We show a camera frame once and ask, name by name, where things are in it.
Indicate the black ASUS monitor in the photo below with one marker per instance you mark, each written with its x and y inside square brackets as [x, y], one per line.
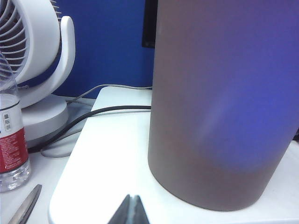
[149, 23]

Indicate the clear water bottle red label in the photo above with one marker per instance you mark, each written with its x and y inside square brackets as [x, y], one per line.
[11, 144]

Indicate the white desk fan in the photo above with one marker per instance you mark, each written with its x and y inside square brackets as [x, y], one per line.
[44, 46]

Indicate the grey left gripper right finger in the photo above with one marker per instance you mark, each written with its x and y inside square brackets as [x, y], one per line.
[140, 212]

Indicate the grey metal blade tool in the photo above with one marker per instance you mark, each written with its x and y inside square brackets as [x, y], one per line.
[25, 205]

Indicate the white desk riser board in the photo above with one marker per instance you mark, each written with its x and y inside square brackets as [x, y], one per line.
[105, 151]

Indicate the grey plastic waste bin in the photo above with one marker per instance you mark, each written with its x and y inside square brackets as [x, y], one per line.
[222, 105]

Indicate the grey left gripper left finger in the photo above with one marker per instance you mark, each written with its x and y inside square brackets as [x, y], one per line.
[125, 212]

